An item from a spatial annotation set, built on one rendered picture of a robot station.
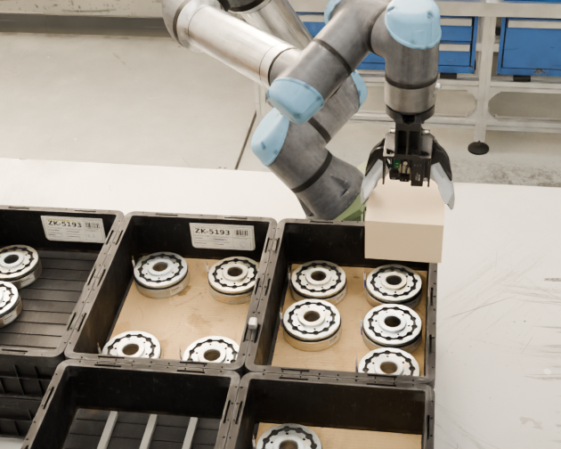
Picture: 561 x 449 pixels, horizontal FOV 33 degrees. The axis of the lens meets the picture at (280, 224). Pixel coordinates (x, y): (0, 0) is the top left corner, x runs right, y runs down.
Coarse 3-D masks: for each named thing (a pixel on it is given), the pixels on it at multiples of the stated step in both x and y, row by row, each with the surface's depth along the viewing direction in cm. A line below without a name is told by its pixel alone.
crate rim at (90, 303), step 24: (144, 216) 184; (168, 216) 183; (192, 216) 182; (216, 216) 182; (240, 216) 182; (264, 216) 181; (120, 240) 178; (264, 264) 170; (96, 288) 167; (72, 336) 158; (96, 360) 153; (120, 360) 153; (144, 360) 153; (168, 360) 152; (240, 360) 152
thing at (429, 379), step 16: (288, 224) 180; (304, 224) 179; (320, 224) 179; (336, 224) 178; (352, 224) 178; (272, 256) 172; (272, 272) 168; (432, 272) 166; (432, 288) 163; (432, 304) 162; (432, 320) 157; (256, 336) 158; (432, 336) 154; (256, 352) 153; (432, 352) 151; (256, 368) 150; (272, 368) 150; (288, 368) 150; (304, 368) 150; (432, 368) 148; (432, 384) 147
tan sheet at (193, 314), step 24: (192, 264) 187; (192, 288) 181; (120, 312) 177; (144, 312) 177; (168, 312) 176; (192, 312) 176; (216, 312) 176; (240, 312) 175; (168, 336) 171; (192, 336) 171; (240, 336) 170
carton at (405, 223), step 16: (384, 192) 152; (400, 192) 152; (416, 192) 152; (432, 192) 151; (368, 208) 149; (384, 208) 149; (400, 208) 149; (416, 208) 148; (432, 208) 148; (368, 224) 147; (384, 224) 147; (400, 224) 146; (416, 224) 145; (432, 224) 145; (368, 240) 149; (384, 240) 148; (400, 240) 148; (416, 240) 147; (432, 240) 147; (368, 256) 151; (384, 256) 150; (400, 256) 150; (416, 256) 149; (432, 256) 149
